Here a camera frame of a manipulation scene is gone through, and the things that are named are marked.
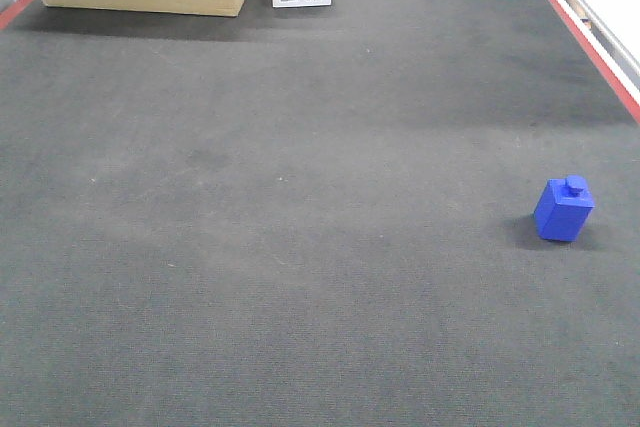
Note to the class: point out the red conveyor side rail right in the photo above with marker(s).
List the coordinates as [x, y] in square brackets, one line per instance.
[612, 73]

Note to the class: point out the red conveyor side rail left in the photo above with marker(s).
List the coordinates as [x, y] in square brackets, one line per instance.
[8, 15]

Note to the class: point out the red conveyor side rail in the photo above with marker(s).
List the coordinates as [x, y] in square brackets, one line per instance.
[8, 15]
[612, 73]

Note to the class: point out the blue bottle-shaped plastic part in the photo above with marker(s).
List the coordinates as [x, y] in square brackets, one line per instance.
[563, 208]

